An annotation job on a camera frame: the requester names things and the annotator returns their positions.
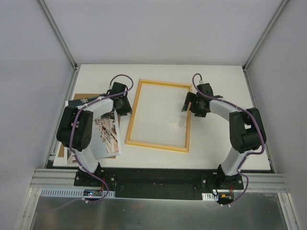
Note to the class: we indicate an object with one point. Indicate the yellow photo frame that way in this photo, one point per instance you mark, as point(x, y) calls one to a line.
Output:
point(187, 129)

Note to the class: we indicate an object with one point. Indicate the aluminium corner post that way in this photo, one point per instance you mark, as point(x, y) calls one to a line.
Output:
point(273, 20)
point(54, 28)

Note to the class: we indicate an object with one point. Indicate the right white slotted cable duct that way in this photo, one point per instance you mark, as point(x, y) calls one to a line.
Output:
point(209, 197)

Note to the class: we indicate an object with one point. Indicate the left aluminium corner post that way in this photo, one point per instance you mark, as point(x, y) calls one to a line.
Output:
point(54, 28)

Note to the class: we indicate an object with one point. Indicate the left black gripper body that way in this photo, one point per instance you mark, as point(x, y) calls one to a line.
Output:
point(123, 109)

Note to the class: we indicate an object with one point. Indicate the printed street photo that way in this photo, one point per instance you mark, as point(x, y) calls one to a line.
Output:
point(105, 126)

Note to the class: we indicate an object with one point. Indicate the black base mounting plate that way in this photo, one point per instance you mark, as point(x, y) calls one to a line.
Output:
point(177, 184)

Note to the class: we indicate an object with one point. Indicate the shiny metal sheet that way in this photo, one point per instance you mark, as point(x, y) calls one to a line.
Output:
point(252, 212)

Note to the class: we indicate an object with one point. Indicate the aluminium front rail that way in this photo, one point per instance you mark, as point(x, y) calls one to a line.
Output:
point(64, 178)

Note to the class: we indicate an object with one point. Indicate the left white slotted cable duct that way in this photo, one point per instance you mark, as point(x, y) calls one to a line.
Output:
point(76, 193)

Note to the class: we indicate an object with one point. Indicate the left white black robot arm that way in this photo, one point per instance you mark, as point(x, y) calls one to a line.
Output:
point(90, 130)

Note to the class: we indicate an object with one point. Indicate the right aluminium corner post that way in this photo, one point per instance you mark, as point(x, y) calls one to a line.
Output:
point(273, 20)

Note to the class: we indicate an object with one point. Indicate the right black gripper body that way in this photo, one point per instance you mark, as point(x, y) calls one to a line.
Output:
point(192, 103)

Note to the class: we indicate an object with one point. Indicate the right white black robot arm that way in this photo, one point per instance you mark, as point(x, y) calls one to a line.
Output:
point(247, 135)

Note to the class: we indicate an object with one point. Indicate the white slotted cable duct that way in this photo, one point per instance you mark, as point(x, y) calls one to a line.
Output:
point(209, 197)
point(76, 193)

